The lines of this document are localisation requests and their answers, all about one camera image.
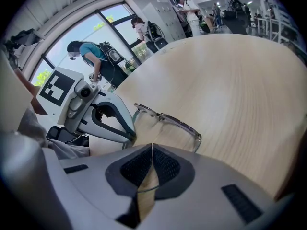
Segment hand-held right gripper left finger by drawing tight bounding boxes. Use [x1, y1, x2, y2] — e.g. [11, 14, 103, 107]
[0, 133, 154, 230]

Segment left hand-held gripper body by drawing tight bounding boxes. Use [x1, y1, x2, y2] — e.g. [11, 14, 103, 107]
[35, 67, 106, 132]

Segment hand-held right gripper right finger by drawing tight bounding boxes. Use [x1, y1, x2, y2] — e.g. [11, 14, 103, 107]
[141, 143, 295, 230]

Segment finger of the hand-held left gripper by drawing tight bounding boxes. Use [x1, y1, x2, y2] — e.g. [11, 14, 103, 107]
[79, 108, 135, 144]
[95, 94, 137, 139]

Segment thin-framed eyeglasses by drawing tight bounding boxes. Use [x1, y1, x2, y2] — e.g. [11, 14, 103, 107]
[122, 103, 202, 193]

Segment person's left forearm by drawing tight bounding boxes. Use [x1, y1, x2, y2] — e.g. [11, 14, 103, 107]
[13, 67, 48, 116]

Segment person's grey sweatshirt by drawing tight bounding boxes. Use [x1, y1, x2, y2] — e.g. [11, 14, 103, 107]
[18, 106, 91, 160]

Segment white locker cabinet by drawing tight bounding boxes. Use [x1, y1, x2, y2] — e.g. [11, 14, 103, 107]
[141, 0, 187, 44]

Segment black office chair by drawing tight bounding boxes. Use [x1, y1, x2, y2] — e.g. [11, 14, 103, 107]
[222, 10, 250, 35]

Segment white metal shelving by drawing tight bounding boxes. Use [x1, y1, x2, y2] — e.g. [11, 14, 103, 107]
[254, 0, 303, 47]

